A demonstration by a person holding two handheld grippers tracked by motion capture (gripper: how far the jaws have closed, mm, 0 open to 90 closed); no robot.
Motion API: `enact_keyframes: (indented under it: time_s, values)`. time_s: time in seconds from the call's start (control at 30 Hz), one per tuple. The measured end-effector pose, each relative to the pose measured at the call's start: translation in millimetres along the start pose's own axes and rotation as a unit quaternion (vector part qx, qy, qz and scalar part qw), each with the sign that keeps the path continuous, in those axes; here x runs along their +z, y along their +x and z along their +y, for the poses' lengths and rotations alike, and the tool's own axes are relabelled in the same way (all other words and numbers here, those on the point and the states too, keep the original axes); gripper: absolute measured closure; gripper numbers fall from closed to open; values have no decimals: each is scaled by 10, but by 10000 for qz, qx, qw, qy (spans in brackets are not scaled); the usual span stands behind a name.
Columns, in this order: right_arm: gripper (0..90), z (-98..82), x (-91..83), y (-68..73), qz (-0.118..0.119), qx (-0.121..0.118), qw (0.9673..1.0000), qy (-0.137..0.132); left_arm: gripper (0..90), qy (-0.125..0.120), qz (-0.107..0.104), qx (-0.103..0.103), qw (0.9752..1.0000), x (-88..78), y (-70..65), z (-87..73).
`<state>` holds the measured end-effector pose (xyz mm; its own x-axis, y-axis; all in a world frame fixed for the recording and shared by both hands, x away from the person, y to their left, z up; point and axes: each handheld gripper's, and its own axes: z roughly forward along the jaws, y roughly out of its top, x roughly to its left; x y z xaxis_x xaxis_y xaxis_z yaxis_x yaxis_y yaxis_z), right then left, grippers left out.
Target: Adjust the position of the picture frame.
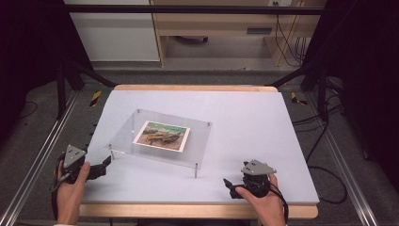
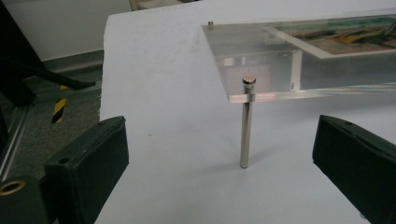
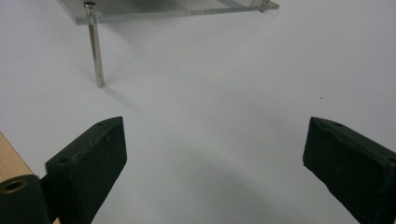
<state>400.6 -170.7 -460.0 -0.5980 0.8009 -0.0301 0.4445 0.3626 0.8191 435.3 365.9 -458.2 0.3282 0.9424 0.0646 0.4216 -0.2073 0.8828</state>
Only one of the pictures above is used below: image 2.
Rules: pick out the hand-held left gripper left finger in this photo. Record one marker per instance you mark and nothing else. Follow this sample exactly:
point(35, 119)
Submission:
point(90, 168)

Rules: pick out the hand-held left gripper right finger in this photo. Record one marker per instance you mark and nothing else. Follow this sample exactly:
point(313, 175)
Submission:
point(358, 161)

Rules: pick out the long metal standoff pin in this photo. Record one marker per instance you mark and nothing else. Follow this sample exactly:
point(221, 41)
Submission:
point(246, 133)

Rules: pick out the clear acrylic photo frame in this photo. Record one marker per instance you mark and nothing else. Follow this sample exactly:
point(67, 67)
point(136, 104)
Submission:
point(249, 46)

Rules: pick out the yellow black striped tape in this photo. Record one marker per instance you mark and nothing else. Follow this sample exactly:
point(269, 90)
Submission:
point(59, 107)

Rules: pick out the painted picture print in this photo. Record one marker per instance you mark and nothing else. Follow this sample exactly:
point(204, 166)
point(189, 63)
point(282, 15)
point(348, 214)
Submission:
point(345, 40)

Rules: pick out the black metal stand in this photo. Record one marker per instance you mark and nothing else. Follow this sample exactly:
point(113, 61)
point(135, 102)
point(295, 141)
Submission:
point(15, 62)

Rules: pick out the aluminium rail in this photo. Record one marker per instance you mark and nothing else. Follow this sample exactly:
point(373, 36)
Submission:
point(14, 140)

